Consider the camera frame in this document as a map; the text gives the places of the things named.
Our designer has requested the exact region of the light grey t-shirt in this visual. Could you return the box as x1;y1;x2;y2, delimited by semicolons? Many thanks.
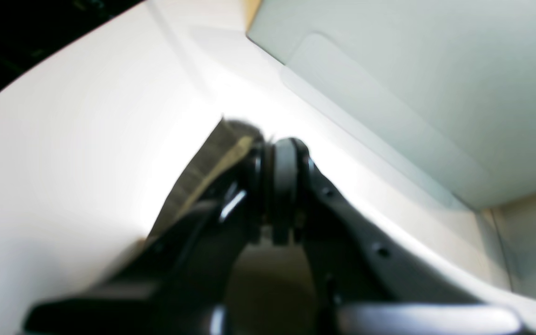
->
105;119;324;335

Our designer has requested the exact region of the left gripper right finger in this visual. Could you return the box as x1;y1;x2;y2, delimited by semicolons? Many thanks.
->
273;138;524;335

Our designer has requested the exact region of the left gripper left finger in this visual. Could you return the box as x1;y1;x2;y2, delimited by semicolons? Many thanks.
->
24;141;270;335

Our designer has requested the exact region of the grey side cabinet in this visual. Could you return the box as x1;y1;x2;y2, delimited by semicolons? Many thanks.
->
248;0;536;298

